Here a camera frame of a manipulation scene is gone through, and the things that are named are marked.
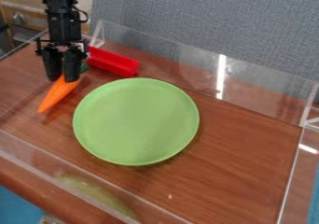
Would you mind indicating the red plastic block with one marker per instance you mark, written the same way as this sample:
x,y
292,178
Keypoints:
x,y
112,62

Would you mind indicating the green round plate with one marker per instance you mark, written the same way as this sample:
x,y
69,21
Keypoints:
x,y
135,121

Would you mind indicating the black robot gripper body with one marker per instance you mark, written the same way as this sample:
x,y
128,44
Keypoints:
x,y
64,30

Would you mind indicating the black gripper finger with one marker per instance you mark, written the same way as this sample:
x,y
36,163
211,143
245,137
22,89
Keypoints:
x,y
72,63
52,59

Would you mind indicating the orange toy carrot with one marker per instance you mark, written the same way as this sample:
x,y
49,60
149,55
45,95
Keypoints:
x,y
58,91

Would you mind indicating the clear acrylic enclosure wall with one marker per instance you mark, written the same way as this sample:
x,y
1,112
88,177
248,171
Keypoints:
x,y
244,172

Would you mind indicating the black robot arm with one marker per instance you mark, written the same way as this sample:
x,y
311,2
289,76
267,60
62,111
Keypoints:
x,y
65,48

